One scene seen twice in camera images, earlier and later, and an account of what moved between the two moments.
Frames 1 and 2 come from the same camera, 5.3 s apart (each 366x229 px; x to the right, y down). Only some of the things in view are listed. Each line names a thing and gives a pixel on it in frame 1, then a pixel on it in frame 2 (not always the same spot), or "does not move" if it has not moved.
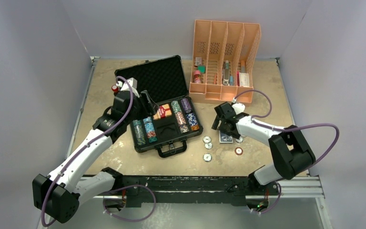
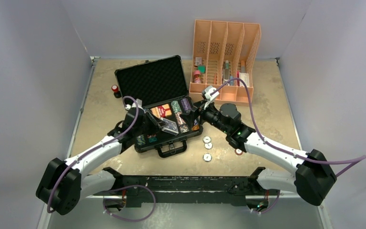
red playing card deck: x=164 y=111 does not move
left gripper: x=149 y=109 to x=156 y=124
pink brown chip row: x=183 y=126 does not move
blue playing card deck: x=224 y=139 to x=171 y=127
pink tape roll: x=197 y=76 does not move
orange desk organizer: x=221 y=57 does not move
